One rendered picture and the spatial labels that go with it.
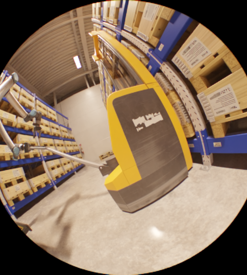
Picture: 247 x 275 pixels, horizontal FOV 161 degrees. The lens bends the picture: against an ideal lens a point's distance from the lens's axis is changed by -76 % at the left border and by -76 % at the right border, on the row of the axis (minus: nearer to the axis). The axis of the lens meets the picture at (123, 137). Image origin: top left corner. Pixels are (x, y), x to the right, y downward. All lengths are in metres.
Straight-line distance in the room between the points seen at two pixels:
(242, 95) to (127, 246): 1.02
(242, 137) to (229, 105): 0.22
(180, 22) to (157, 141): 0.92
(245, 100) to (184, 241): 0.76
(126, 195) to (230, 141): 0.82
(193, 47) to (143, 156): 0.82
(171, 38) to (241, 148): 0.90
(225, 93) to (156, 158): 0.63
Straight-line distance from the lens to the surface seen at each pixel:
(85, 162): 0.96
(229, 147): 0.78
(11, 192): 2.42
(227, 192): 0.72
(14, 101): 1.26
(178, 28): 0.84
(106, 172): 0.93
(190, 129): 0.86
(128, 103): 0.61
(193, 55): 0.73
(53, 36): 7.43
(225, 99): 0.66
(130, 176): 0.58
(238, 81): 0.65
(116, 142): 0.53
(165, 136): 0.65
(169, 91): 0.87
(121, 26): 1.58
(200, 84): 0.71
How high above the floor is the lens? 0.55
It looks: 2 degrees up
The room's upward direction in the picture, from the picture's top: 25 degrees counter-clockwise
